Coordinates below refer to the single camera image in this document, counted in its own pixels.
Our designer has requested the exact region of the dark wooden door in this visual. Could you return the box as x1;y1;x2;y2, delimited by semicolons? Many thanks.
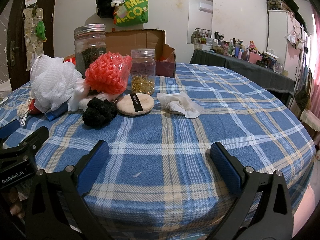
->
6;0;55;90

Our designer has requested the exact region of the floral cream scrunchie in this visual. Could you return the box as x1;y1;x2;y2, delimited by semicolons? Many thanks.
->
17;103;31;119

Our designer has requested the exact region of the white fridge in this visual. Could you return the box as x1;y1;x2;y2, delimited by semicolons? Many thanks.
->
266;10;289;66

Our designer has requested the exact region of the red plush towel toy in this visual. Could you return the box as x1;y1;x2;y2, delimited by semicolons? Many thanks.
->
28;99;42;115

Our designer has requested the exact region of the blue tissue pack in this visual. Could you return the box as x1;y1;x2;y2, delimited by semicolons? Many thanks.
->
45;101;68;121

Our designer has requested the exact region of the white soft cloth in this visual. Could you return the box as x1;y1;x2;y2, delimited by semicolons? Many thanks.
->
67;78;90;112

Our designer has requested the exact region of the large jar with dark contents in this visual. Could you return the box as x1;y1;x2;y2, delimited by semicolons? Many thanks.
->
74;23;106;78

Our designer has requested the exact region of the wall mirror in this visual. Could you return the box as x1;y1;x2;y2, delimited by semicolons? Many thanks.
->
187;0;213;44

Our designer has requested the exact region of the red lined cardboard box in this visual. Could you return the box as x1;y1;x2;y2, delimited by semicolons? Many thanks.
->
63;29;177;79

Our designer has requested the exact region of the small jar with gold pins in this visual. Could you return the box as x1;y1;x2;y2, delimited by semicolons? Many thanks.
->
130;49;156;95

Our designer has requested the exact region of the green plush on door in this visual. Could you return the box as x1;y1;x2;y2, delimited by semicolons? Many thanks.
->
35;21;47;42

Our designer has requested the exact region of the blue plaid tablecloth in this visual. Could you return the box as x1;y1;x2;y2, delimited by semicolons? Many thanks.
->
4;63;316;239

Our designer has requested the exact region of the dark cloth side table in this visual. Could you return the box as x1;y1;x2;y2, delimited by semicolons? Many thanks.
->
190;49;295;106

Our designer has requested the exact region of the beige powder puff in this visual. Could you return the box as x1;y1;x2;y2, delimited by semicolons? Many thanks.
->
116;93;155;116

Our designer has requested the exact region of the white tissue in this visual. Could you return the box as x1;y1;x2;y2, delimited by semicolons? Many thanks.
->
157;91;204;119

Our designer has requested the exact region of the white mesh bath pouf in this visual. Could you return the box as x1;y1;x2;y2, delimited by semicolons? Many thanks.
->
30;54;82;113

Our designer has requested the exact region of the black scrunchie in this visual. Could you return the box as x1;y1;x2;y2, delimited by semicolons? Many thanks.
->
82;98;118;129

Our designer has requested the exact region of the green tote bag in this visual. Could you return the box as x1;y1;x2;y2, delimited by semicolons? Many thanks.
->
111;0;149;27

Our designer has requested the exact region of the black bag on wall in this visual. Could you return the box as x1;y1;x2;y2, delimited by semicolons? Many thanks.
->
95;0;114;18

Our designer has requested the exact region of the red foam net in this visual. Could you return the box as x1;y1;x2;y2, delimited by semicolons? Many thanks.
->
85;51;132;95

